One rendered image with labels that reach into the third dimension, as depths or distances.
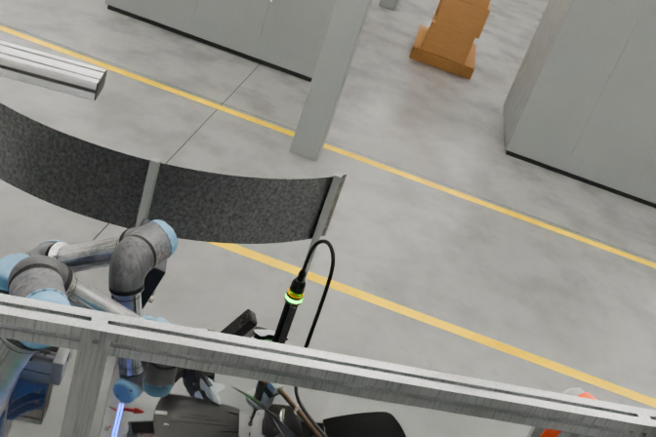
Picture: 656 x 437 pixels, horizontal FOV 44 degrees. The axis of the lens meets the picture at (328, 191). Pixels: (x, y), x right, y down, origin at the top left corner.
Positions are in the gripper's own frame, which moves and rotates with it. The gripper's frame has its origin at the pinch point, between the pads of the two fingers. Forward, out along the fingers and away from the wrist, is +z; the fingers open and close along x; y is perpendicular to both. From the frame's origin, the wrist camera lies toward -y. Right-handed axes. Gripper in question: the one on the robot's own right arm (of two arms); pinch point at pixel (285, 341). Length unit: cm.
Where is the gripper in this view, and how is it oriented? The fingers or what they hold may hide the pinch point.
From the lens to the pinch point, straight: 210.2
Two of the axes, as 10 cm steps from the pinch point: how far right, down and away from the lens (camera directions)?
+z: 9.3, 1.2, 3.6
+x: 2.5, 5.2, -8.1
